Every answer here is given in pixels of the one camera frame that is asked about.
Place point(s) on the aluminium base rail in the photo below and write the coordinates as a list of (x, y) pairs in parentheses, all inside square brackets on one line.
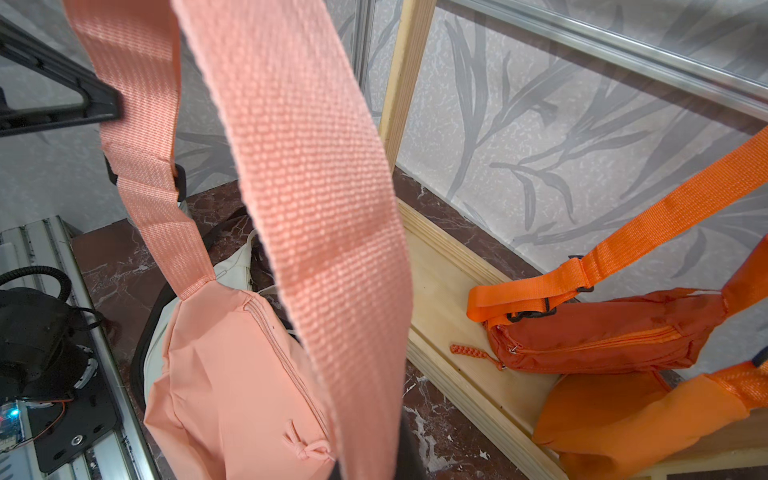
[(66, 411)]

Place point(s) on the light orange sling bag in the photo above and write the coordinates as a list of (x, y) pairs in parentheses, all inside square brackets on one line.
[(617, 425)]

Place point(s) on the dark orange sling bag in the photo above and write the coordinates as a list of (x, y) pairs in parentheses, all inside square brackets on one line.
[(537, 325)]

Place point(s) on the wooden hanging rack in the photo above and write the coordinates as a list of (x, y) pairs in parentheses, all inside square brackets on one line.
[(501, 405)]

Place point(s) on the cream white sling bag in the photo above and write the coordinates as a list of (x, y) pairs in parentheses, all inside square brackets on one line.
[(246, 269)]

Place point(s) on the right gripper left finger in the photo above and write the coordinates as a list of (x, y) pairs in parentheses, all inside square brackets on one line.
[(42, 89)]

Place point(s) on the pink sling bag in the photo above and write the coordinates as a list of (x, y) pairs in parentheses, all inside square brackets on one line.
[(241, 394)]

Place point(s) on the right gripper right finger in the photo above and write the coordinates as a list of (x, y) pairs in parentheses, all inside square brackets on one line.
[(414, 450)]

